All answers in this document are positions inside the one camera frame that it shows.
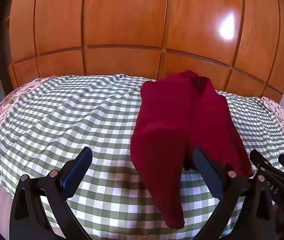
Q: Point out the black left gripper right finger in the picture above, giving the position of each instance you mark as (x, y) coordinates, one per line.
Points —
(256, 219)

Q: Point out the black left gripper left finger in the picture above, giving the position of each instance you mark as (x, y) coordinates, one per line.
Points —
(28, 219)

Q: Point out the dark red garment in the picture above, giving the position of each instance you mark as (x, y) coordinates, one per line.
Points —
(178, 114)

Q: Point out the green white checkered bedsheet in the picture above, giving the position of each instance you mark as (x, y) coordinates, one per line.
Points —
(54, 122)

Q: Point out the wooden wardrobe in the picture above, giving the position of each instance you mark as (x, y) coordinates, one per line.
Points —
(237, 44)

